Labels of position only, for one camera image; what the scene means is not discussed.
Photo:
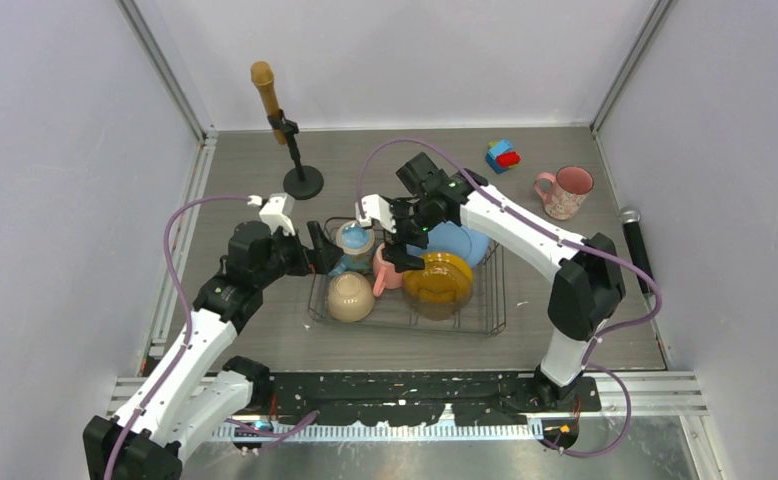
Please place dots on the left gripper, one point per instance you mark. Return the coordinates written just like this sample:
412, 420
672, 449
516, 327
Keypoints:
326, 254

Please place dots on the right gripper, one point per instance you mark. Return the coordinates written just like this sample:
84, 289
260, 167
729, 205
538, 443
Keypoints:
395, 244

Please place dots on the plain pink mug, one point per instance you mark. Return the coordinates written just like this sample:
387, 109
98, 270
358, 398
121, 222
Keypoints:
385, 275

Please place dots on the pink patterned mug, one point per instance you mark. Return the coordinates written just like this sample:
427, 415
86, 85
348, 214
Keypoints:
563, 192

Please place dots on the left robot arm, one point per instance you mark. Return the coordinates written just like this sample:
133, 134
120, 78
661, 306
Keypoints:
155, 432

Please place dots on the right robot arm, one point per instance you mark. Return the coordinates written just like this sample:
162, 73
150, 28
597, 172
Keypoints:
586, 280

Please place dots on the blue glazed mug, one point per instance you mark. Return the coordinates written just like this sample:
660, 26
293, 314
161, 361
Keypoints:
358, 246

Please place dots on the light blue plate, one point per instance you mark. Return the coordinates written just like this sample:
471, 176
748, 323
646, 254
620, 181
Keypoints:
470, 245

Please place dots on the yellow plate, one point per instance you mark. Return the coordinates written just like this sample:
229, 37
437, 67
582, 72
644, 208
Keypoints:
446, 278

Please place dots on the black microphone stand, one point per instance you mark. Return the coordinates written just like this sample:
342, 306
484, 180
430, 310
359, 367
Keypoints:
301, 182

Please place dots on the beige floral bowl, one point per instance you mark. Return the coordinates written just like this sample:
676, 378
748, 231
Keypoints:
350, 297

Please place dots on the colourful toy block stack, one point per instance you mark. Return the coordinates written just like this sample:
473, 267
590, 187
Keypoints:
500, 156

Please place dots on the brown microphone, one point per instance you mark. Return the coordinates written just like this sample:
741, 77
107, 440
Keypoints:
263, 79

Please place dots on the black handheld microphone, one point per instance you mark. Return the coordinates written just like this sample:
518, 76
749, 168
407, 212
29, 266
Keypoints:
630, 221

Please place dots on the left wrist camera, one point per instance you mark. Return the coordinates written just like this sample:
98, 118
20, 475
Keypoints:
275, 214

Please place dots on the black wire dish rack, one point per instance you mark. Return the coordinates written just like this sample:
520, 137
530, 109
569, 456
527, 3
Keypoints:
484, 314

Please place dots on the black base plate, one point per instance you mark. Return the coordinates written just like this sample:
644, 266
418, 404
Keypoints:
473, 398

